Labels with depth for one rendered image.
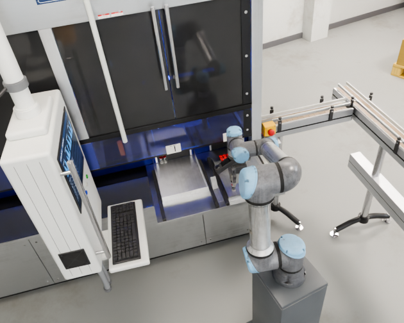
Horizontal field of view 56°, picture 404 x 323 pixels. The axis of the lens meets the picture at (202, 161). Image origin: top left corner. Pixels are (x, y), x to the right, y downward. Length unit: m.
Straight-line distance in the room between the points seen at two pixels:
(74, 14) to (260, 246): 1.25
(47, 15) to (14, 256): 1.55
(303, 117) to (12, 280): 2.21
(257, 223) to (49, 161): 0.81
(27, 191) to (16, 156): 0.16
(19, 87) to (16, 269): 1.54
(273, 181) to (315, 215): 1.83
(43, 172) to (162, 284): 1.54
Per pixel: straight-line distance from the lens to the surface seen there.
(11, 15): 1.84
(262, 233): 1.54
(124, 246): 1.99
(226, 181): 2.14
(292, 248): 1.67
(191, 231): 2.71
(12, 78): 1.57
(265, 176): 1.36
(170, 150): 2.18
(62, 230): 1.73
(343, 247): 3.02
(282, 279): 1.80
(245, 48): 1.99
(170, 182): 2.17
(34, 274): 2.87
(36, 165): 1.50
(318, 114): 2.60
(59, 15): 1.81
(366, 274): 2.92
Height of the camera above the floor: 2.35
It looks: 40 degrees down
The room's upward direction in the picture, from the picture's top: 7 degrees counter-clockwise
